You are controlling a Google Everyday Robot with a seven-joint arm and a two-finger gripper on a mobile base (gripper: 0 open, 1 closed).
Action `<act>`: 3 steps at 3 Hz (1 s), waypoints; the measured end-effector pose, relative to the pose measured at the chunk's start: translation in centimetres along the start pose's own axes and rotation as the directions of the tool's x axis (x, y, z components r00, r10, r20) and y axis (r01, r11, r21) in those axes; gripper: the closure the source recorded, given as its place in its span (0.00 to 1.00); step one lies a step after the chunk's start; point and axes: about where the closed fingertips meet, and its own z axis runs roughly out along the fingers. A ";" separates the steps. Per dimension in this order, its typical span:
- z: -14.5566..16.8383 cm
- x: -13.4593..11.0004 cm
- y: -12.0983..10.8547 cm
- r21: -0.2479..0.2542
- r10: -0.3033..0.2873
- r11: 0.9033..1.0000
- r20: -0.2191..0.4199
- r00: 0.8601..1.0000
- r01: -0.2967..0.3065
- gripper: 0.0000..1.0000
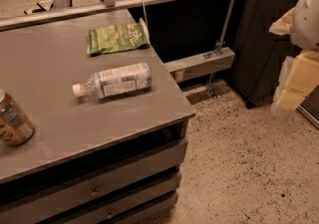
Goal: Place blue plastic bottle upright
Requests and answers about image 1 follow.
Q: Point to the metal railing frame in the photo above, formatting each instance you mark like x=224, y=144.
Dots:
x=178, y=28

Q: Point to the grey metal beam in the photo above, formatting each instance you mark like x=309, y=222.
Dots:
x=200, y=65

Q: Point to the brown drink can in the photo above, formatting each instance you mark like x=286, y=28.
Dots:
x=15, y=127

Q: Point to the green chip bag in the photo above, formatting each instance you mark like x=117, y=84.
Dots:
x=116, y=38

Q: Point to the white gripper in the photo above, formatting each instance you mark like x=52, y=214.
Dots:
x=306, y=24

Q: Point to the grey drawer cabinet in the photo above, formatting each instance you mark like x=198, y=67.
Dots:
x=104, y=176

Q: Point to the dark cabinet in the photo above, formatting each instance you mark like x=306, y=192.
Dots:
x=259, y=54

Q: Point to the blue label plastic water bottle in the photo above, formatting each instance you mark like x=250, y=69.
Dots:
x=116, y=81

